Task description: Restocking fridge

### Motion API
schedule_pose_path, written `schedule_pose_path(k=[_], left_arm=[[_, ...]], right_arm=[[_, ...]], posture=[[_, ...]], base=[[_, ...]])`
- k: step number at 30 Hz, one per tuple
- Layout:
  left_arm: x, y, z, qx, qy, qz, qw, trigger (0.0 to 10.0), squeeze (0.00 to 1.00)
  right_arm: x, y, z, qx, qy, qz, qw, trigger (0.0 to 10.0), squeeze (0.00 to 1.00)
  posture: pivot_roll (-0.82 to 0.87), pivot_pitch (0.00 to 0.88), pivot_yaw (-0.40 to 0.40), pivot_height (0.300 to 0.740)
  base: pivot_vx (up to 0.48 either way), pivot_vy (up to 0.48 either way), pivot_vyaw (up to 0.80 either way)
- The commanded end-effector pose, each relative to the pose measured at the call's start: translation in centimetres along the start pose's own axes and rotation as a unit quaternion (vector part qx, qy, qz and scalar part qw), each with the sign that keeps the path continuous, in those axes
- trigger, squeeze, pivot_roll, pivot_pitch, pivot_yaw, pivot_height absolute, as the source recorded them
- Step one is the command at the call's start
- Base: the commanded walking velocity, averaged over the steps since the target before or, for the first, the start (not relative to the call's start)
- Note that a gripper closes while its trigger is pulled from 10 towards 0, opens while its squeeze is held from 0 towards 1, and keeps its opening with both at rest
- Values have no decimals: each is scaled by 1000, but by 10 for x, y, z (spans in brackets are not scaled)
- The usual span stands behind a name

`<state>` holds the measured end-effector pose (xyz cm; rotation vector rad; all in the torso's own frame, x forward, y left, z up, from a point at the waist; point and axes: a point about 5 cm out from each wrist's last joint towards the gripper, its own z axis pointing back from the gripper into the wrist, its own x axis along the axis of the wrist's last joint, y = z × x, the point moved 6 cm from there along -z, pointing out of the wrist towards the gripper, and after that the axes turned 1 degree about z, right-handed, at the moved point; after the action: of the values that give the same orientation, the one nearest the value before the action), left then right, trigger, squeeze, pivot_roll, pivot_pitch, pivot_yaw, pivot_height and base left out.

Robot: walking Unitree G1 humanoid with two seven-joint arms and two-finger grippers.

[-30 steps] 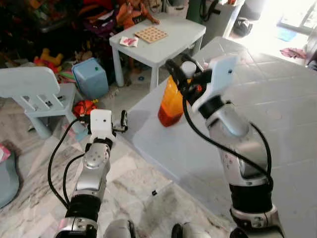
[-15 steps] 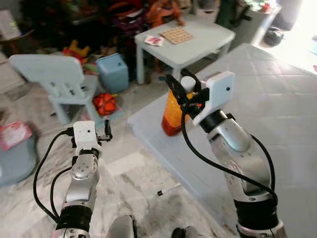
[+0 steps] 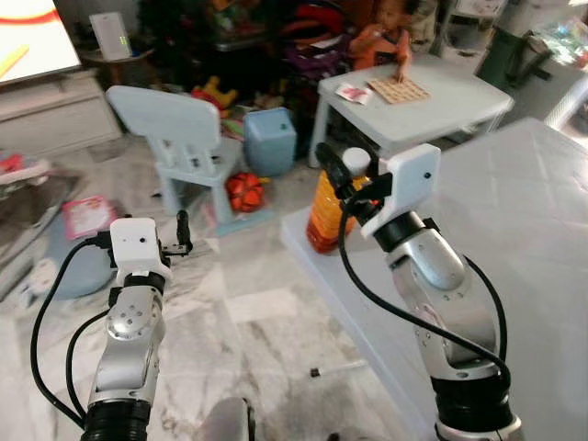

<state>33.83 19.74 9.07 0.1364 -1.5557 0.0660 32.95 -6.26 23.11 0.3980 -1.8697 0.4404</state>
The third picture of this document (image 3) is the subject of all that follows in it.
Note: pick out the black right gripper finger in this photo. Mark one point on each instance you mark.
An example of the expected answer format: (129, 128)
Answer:
(335, 167)

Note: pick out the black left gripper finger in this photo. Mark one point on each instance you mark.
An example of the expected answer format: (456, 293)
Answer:
(185, 228)

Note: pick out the orange juice bottle white cap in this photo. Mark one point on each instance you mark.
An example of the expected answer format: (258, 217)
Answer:
(323, 220)

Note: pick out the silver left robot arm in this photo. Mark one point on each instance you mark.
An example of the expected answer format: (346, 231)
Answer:
(129, 354)

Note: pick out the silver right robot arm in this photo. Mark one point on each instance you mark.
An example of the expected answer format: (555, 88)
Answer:
(446, 303)

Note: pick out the blue plastic bin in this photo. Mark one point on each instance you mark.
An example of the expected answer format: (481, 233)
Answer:
(271, 142)

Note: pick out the red toy ball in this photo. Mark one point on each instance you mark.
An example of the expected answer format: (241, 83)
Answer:
(245, 193)

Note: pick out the pink white card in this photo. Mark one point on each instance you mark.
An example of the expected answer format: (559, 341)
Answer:
(354, 93)

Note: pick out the pink book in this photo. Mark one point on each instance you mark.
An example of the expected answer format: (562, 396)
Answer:
(89, 218)

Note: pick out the light blue plastic chair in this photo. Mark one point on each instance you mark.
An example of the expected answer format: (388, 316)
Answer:
(175, 133)

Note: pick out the wooden puzzle board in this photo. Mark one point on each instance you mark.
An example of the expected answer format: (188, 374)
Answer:
(398, 90)

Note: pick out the light blue child table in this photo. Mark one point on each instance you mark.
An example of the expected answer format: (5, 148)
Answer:
(432, 115)

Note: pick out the child in orange shirt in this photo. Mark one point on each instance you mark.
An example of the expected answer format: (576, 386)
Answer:
(381, 44)

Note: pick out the yellow toy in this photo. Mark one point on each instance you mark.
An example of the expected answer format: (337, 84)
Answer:
(214, 94)

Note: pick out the white television cabinet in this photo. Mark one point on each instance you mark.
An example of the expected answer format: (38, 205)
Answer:
(55, 115)

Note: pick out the small black floor object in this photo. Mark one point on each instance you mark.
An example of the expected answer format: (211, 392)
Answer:
(316, 372)

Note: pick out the grey left robot leg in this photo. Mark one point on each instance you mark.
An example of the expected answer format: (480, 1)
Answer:
(228, 421)

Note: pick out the dark green chair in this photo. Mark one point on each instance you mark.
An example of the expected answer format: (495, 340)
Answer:
(510, 60)

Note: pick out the white router box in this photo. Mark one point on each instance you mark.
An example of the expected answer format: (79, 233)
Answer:
(110, 37)

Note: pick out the bright television screen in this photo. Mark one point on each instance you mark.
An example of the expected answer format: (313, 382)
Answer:
(32, 37)

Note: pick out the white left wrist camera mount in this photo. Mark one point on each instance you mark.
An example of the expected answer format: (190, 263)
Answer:
(138, 248)

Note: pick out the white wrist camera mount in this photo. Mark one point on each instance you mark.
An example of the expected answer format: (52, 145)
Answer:
(409, 184)
(138, 248)

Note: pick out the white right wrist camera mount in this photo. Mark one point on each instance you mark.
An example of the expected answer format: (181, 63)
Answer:
(409, 184)

